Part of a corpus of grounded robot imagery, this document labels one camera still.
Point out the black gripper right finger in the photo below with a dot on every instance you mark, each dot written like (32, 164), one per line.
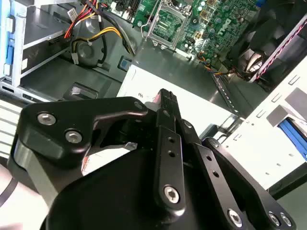
(216, 172)

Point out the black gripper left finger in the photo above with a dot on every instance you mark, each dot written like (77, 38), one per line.
(48, 143)

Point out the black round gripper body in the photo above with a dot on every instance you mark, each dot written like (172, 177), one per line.
(108, 203)

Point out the hard disk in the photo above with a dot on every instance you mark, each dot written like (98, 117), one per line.
(295, 139)

